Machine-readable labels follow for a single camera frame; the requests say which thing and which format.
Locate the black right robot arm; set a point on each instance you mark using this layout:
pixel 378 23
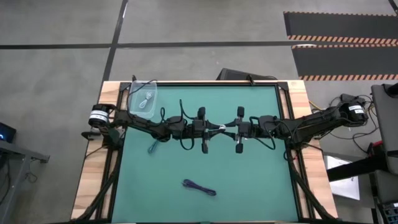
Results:
pixel 311 123

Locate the control panel with buttons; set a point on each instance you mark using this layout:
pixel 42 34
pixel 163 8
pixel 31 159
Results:
pixel 390 213

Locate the gray metal desk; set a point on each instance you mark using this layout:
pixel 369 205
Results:
pixel 18 149

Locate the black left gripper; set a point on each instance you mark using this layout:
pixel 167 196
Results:
pixel 199 129

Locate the black mat with orange stripes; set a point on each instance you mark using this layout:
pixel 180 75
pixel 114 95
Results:
pixel 339 25
pixel 345 60

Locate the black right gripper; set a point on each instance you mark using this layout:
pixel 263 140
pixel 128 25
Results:
pixel 247 130

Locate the black clamp on table edge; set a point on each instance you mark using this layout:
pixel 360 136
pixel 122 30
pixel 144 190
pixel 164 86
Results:
pixel 88 135

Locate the green table mat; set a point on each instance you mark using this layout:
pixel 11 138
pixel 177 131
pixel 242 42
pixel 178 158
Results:
pixel 248 174

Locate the clear plastic container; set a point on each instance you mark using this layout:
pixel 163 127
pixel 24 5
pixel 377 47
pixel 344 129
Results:
pixel 150 109

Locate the gray box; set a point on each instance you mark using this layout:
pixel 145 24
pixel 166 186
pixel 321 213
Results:
pixel 385 186

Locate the small black post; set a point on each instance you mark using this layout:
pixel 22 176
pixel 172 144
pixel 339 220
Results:
pixel 134 77

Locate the black box behind table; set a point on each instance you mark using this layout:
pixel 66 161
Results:
pixel 236 74

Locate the white paper sheet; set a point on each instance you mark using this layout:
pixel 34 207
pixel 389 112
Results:
pixel 345 188

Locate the black aluminium table frame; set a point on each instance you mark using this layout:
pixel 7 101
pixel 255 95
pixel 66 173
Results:
pixel 283 85

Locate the black diagonal bar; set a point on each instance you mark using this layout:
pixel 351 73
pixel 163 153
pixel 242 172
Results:
pixel 351 169

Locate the gray metal cabinet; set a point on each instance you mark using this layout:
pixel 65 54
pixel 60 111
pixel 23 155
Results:
pixel 388 124

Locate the black device with blue light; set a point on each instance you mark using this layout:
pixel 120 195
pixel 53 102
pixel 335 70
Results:
pixel 7 130

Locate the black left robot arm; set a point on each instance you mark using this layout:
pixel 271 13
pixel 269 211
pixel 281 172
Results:
pixel 140 123

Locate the red clamp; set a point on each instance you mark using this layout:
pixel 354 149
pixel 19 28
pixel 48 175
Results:
pixel 376 144

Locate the black power strip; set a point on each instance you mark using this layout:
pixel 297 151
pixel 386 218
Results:
pixel 351 97

